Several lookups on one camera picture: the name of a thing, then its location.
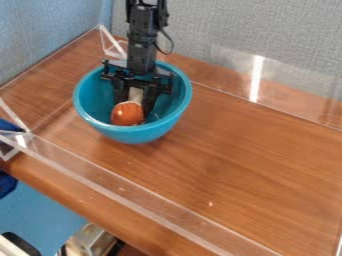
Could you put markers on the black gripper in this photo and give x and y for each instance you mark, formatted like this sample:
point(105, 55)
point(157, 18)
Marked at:
point(156, 82)

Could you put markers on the brown cap toy mushroom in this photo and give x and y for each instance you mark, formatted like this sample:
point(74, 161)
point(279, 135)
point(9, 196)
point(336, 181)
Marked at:
point(128, 112)

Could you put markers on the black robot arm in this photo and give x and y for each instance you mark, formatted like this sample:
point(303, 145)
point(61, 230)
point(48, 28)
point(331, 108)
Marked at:
point(148, 19)

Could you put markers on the blue plastic bowl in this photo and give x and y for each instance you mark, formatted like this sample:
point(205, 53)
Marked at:
point(94, 104)

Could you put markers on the clear acrylic back barrier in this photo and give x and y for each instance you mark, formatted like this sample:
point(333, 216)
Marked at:
point(276, 48)

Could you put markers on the blue cloth object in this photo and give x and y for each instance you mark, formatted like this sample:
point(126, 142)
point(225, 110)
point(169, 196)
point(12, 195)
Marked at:
point(7, 181)

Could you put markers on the clear acrylic front barrier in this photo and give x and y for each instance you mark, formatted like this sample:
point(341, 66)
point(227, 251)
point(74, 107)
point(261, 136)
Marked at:
point(187, 223)

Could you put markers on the black and white object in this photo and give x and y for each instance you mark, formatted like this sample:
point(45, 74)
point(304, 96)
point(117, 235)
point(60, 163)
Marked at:
point(16, 246)

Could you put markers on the clear acrylic corner bracket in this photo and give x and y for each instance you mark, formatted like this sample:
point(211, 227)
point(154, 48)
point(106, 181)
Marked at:
point(113, 46)

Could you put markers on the grey metal frame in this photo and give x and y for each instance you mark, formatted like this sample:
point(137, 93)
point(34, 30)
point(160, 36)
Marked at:
point(92, 241)

